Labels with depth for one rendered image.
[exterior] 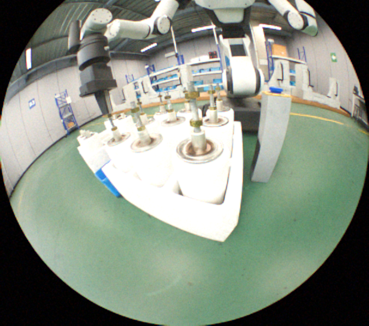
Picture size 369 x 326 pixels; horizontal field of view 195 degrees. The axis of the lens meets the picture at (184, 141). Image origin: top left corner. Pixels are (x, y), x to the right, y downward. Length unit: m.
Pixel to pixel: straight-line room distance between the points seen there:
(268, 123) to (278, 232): 0.32
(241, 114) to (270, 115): 0.36
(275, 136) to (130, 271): 0.56
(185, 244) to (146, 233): 0.13
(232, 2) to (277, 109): 0.50
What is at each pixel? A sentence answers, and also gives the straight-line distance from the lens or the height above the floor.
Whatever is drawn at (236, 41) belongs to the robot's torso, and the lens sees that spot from 0.73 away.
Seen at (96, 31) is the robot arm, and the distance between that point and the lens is 0.35.
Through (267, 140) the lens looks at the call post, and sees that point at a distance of 0.35.
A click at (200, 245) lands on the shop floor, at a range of 0.35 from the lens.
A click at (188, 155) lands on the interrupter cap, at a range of 0.15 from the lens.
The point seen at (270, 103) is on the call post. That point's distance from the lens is 0.31.
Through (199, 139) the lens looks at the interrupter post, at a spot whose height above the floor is 0.27.
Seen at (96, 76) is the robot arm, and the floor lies 0.42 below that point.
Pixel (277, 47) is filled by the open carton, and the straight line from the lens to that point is 5.57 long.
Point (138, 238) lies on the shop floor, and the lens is 0.41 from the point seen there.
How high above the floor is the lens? 0.35
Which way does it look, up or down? 29 degrees down
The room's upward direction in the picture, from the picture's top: 11 degrees counter-clockwise
